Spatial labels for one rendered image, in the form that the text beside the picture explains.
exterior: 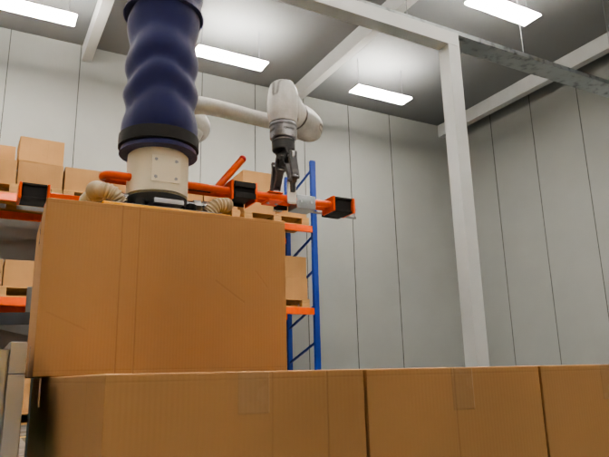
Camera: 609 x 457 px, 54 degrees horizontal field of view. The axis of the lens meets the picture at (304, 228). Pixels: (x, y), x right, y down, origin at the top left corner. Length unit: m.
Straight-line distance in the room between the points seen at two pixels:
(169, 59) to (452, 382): 1.18
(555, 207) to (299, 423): 11.86
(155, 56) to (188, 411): 1.17
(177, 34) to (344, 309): 10.35
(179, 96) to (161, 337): 0.69
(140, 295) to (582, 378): 0.97
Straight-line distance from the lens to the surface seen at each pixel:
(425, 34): 5.02
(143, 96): 1.74
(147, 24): 1.86
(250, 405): 0.88
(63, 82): 11.15
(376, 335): 12.26
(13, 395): 1.25
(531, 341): 12.88
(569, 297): 12.30
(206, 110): 2.19
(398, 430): 1.01
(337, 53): 10.99
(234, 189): 1.77
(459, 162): 4.72
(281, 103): 1.96
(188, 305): 1.49
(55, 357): 1.43
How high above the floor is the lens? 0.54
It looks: 14 degrees up
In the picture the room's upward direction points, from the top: 1 degrees counter-clockwise
